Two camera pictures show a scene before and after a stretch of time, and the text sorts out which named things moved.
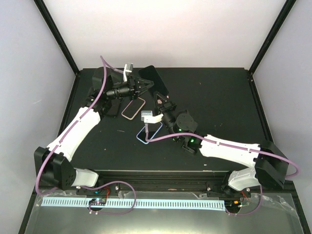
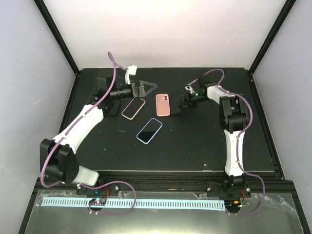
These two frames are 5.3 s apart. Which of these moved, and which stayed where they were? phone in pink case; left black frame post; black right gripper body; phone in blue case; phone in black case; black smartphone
Moved: black right gripper body; black smartphone
Stayed: phone in pink case; phone in black case; phone in blue case; left black frame post
